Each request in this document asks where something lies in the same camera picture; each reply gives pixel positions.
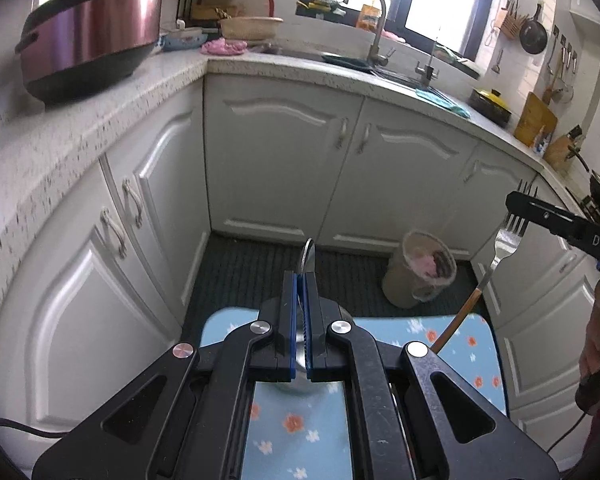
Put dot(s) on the wall chopstick holder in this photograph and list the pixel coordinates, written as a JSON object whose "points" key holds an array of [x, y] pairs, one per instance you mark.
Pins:
{"points": [[511, 20]]}

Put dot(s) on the hanging black frying pan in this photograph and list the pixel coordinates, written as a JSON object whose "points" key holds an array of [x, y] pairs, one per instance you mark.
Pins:
{"points": [[533, 35]]}

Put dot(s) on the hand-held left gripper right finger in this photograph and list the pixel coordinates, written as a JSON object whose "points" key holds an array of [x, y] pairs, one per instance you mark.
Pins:
{"points": [[307, 310]]}

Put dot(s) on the dark floor mat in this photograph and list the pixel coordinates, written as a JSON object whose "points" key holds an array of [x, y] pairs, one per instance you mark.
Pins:
{"points": [[250, 270]]}

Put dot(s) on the lined trash bin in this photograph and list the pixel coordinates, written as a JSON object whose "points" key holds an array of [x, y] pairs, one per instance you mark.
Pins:
{"points": [[420, 270]]}

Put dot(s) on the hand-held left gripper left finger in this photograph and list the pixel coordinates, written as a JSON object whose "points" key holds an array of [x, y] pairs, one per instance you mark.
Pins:
{"points": [[291, 310]]}

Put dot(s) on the person's right hand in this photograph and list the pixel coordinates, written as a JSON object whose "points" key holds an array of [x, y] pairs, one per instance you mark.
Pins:
{"points": [[591, 345]]}

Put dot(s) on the teal dish cloth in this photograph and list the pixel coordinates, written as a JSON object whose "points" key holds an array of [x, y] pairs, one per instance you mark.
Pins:
{"points": [[442, 101]]}

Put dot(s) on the blue floral tablecloth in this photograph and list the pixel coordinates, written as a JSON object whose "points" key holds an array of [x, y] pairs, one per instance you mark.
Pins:
{"points": [[455, 360]]}

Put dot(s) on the small steel tap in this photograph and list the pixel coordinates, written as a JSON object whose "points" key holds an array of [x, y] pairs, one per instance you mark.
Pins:
{"points": [[428, 67]]}

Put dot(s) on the pink cloth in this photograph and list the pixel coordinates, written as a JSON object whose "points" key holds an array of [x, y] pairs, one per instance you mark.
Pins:
{"points": [[225, 46]]}

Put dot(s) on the pale blue steel utensil jar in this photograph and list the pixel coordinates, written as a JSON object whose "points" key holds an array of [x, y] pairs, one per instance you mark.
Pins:
{"points": [[300, 387]]}

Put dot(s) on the yellow lidded black pot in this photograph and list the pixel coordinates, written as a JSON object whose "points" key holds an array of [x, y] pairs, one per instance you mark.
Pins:
{"points": [[490, 105]]}

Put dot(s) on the dark plate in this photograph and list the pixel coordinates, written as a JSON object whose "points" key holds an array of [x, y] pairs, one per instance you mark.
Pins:
{"points": [[347, 60]]}

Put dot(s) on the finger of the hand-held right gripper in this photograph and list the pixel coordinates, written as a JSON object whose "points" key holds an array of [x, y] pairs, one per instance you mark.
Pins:
{"points": [[535, 210]]}

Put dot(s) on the wooden cutting board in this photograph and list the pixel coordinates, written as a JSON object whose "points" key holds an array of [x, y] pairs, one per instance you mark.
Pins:
{"points": [[535, 120]]}

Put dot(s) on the wall utensil rail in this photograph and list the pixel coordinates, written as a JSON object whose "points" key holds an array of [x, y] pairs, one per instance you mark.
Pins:
{"points": [[562, 55]]}

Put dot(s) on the orange bottle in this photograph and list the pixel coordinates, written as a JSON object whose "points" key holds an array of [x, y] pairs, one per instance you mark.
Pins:
{"points": [[367, 17]]}

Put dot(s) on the row of white cabinet doors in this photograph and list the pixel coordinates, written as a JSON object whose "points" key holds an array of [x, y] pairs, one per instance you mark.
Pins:
{"points": [[275, 160]]}

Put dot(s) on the steel kitchen faucet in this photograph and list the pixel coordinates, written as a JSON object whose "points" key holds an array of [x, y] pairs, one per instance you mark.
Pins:
{"points": [[377, 20]]}

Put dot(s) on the woven basket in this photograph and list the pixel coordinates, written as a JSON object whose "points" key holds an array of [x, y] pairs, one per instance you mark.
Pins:
{"points": [[250, 27]]}

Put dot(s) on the blue patterned bowl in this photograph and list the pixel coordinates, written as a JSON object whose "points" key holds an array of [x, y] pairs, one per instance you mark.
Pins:
{"points": [[182, 40]]}

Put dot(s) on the wooden knife block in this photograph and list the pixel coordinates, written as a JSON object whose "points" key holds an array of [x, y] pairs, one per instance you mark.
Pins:
{"points": [[562, 152]]}

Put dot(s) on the purple rice cooker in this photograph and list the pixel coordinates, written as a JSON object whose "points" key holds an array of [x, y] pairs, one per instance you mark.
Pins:
{"points": [[90, 35]]}

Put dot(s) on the dark framed window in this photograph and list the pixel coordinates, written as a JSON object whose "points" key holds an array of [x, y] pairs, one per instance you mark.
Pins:
{"points": [[482, 5]]}

